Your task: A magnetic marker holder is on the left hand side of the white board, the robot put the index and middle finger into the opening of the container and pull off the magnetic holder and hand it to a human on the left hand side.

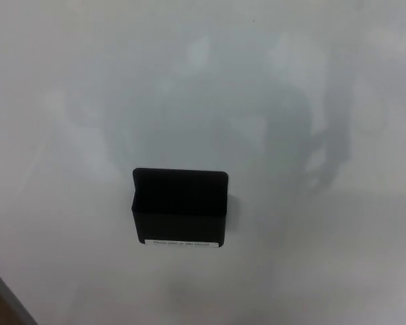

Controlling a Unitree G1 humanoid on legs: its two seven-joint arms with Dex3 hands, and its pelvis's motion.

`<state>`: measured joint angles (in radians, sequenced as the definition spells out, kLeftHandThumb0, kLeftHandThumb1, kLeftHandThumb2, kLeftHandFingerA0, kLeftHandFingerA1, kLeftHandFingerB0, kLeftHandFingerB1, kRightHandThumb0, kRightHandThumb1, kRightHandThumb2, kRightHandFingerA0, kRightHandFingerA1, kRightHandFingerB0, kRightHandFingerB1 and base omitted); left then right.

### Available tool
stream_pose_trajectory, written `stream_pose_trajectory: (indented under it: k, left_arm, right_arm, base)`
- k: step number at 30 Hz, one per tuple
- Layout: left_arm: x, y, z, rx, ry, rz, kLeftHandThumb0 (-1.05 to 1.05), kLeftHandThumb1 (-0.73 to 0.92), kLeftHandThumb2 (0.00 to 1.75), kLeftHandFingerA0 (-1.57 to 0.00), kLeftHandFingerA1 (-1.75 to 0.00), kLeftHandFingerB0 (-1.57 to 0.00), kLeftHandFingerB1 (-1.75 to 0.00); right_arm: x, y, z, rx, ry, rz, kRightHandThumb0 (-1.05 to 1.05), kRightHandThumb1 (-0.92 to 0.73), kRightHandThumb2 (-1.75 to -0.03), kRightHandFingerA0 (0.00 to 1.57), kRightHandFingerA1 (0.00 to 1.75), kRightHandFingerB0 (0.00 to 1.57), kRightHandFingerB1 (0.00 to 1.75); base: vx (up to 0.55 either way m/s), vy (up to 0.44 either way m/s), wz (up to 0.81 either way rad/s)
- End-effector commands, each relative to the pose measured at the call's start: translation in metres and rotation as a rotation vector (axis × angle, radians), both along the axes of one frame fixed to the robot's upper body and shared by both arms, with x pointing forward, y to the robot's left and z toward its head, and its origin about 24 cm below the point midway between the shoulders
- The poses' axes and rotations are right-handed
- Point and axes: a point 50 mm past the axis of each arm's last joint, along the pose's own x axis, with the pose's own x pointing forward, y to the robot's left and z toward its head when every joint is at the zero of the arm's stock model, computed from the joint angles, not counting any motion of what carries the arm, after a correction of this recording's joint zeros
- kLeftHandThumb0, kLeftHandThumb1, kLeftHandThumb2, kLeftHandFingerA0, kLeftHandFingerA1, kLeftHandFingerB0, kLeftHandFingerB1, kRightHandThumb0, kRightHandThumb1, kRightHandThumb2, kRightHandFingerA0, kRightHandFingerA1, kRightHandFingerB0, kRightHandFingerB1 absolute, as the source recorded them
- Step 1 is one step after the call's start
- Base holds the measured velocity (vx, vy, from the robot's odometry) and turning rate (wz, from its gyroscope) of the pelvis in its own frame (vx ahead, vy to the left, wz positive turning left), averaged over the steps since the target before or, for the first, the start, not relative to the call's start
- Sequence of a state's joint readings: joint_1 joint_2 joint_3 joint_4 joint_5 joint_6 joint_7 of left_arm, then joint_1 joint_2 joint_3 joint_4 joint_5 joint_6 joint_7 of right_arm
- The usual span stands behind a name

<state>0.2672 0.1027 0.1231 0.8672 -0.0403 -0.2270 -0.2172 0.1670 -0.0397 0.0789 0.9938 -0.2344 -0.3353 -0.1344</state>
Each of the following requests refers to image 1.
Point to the black magnetic marker holder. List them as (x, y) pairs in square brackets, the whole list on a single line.
[(179, 199)]

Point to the white whiteboard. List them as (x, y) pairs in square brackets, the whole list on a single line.
[(291, 101)]

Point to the grey whiteboard frame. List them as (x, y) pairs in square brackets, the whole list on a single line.
[(10, 294)]

